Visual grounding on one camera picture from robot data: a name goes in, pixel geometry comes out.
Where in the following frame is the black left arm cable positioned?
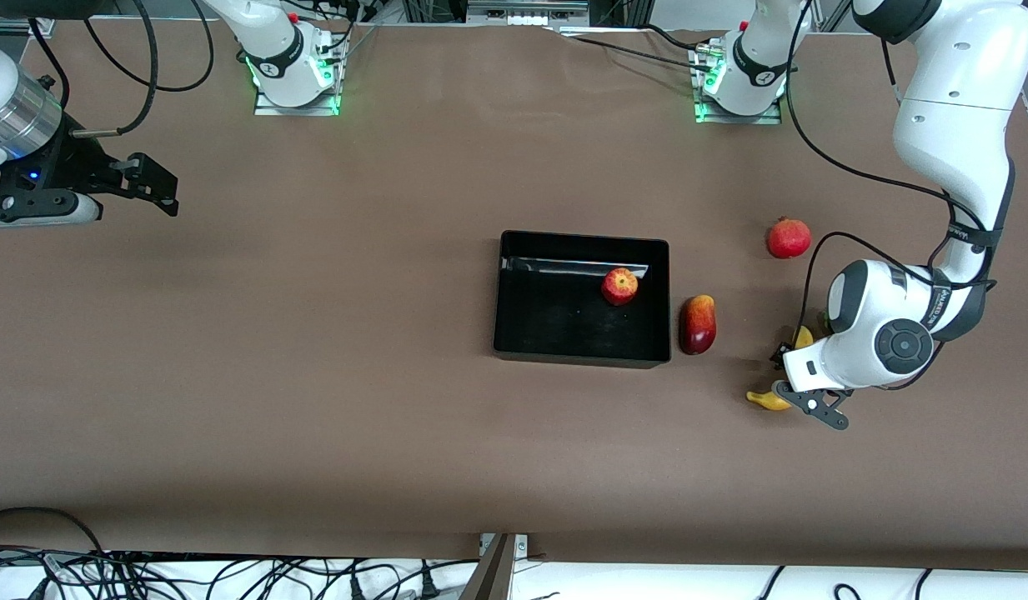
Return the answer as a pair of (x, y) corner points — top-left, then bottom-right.
(783, 0), (996, 393)

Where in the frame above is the short black table cable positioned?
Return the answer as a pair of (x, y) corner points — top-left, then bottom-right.
(643, 23), (715, 53)

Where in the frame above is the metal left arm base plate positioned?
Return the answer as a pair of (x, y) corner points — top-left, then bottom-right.
(694, 50), (784, 126)

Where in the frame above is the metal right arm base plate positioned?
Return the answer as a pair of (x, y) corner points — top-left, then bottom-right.
(253, 79), (342, 117)

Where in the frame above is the small metal table bracket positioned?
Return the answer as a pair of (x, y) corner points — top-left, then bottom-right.
(479, 533), (529, 558)

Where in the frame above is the red yellow mango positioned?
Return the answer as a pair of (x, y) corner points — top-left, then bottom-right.
(679, 294), (718, 356)

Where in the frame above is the dark slanted post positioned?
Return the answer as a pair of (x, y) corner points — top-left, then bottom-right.
(459, 533), (516, 600)

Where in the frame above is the yellow banana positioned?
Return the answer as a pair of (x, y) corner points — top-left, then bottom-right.
(746, 325), (815, 412)

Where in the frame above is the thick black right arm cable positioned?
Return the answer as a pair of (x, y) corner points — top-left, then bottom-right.
(70, 0), (159, 138)

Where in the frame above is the black plastic box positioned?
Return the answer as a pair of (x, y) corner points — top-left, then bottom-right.
(492, 230), (672, 370)

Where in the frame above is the red pomegranate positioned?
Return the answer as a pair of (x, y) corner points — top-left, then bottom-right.
(767, 217), (813, 260)

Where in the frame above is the red apple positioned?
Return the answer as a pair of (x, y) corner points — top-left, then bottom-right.
(600, 266), (639, 306)

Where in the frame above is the long black table cable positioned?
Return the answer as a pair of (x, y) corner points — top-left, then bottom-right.
(562, 33), (702, 66)

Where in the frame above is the white power strip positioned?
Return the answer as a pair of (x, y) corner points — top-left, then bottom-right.
(466, 0), (591, 28)

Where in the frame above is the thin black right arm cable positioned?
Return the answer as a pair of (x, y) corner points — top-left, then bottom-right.
(84, 0), (215, 93)

